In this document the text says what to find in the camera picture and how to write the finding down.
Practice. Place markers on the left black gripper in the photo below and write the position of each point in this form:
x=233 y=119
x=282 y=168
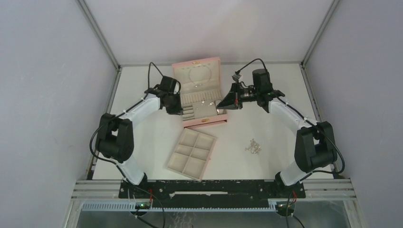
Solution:
x=178 y=110

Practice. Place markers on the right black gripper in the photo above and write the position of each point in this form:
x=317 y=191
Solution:
x=230 y=102

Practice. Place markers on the pink jewelry box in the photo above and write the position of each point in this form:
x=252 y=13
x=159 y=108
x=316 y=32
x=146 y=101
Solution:
x=200 y=92

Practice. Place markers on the beige six-compartment tray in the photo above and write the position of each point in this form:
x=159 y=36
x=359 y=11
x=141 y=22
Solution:
x=192 y=153

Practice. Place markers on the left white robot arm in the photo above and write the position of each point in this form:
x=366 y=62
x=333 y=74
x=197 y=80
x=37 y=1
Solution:
x=113 y=140

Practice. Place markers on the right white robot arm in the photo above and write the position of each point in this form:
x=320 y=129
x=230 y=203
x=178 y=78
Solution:
x=314 y=146

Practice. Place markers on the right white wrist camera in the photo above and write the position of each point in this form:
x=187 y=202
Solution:
x=236 y=77

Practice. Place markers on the black mounting base plate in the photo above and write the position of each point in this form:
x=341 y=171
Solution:
x=210 y=194

